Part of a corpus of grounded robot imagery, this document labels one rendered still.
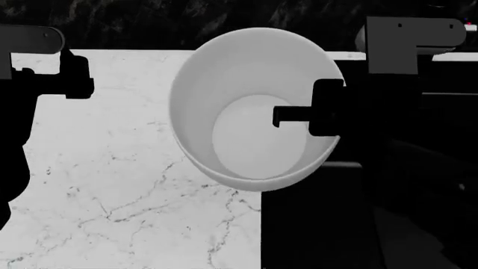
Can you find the grey left gripper camera mount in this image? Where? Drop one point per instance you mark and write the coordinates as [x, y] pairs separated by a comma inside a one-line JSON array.
[[26, 39]]

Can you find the grey gripper camera mount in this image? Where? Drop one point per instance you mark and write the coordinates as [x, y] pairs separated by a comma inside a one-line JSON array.
[[396, 42], [26, 39]]

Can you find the grey right gripper camera mount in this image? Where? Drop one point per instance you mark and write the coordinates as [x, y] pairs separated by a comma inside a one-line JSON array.
[[396, 42]]

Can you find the black sink basin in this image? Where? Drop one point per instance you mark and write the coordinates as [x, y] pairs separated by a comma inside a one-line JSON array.
[[317, 229]]

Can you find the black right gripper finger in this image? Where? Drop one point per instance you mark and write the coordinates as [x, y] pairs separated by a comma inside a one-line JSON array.
[[291, 115]]

